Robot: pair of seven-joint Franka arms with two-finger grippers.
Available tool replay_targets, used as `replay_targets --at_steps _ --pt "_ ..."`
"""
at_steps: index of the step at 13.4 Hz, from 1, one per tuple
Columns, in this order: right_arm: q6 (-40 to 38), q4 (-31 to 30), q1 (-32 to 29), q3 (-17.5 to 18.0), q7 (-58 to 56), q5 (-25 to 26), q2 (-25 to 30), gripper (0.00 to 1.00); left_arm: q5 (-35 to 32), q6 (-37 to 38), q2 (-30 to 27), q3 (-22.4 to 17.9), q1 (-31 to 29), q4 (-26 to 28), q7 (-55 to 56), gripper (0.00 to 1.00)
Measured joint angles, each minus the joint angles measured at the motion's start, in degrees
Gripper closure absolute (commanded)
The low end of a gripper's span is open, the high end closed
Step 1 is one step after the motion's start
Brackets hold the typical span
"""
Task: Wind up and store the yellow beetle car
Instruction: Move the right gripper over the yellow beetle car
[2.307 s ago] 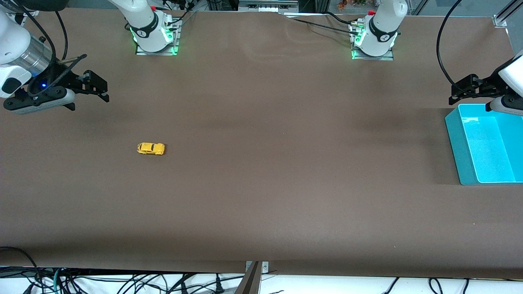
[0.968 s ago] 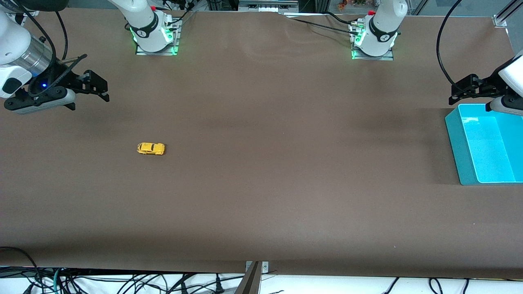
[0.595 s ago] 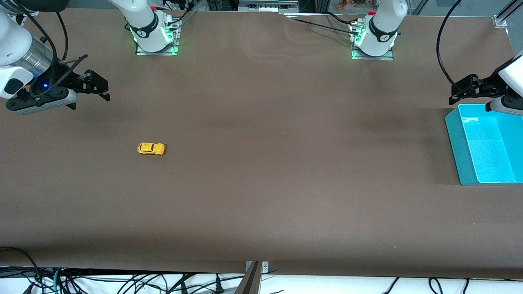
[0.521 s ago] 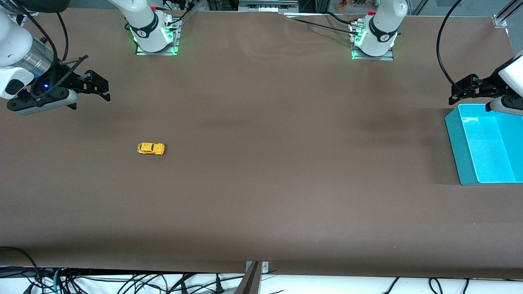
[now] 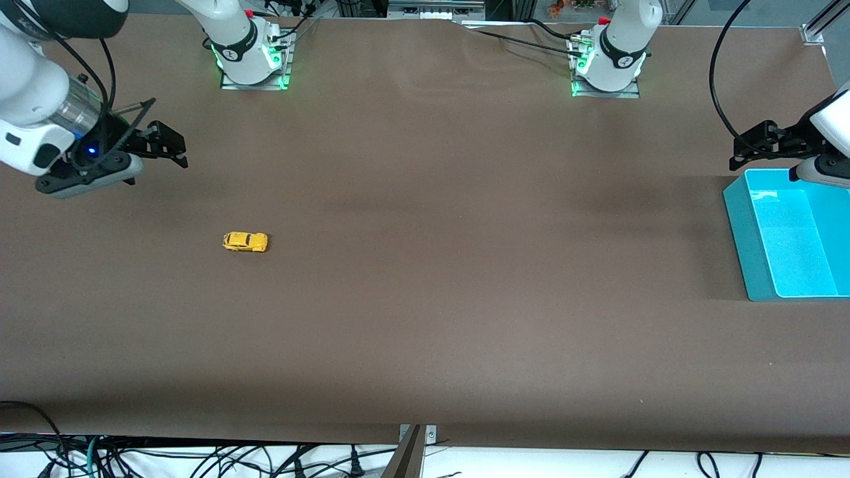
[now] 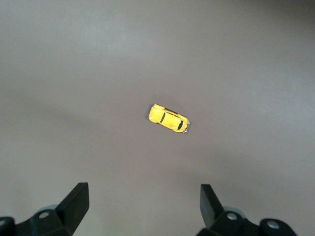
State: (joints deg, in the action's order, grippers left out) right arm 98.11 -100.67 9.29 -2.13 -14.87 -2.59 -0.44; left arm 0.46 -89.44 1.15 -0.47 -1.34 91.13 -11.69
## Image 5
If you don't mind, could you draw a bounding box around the yellow beetle toy car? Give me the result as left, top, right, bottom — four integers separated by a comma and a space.
222, 231, 269, 254

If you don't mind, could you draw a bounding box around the teal plastic bin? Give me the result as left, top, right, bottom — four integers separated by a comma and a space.
722, 168, 850, 303

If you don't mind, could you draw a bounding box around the brown table cover mat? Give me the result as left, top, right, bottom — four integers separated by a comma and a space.
0, 13, 850, 455

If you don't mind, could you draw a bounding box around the grey power strip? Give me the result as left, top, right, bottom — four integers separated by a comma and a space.
387, 0, 487, 21

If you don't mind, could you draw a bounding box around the dark grey mounting bar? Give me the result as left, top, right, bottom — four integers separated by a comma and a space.
380, 425, 426, 478

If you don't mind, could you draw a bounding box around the black cable strap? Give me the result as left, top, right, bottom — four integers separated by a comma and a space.
106, 98, 157, 157

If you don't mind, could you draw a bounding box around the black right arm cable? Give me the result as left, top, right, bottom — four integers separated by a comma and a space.
37, 27, 119, 160

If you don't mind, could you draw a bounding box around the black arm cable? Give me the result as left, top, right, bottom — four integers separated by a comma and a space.
37, 27, 119, 160
708, 0, 808, 161

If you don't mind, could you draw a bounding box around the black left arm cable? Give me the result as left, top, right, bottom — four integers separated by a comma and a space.
708, 0, 808, 161

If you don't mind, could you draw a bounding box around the aluminium frame profile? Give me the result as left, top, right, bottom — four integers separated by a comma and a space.
800, 0, 850, 46

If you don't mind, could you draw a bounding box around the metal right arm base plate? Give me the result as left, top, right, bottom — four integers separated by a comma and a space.
219, 30, 293, 91

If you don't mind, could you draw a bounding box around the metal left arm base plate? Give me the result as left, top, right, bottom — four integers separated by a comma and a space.
570, 33, 641, 99

